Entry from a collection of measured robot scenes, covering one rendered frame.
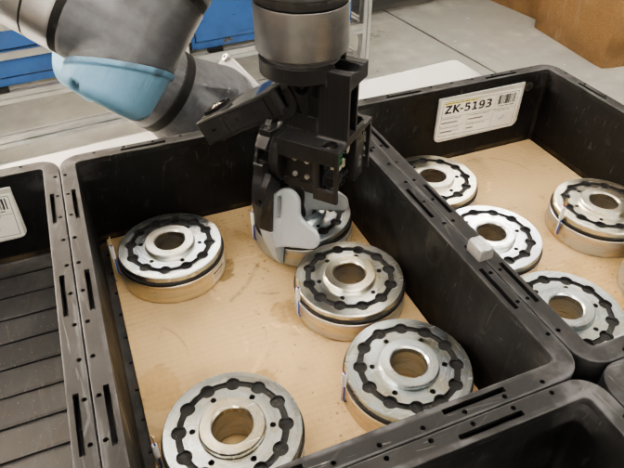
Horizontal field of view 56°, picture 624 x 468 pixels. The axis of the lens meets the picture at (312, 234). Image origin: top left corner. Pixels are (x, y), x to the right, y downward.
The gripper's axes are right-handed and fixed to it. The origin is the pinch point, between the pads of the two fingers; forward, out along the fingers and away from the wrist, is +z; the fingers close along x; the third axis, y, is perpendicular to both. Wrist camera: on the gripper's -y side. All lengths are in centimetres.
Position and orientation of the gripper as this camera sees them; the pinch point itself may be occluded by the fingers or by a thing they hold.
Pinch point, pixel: (286, 235)
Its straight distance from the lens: 60.9
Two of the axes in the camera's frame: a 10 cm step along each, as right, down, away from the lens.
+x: 4.6, -5.7, 6.8
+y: 8.9, 2.9, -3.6
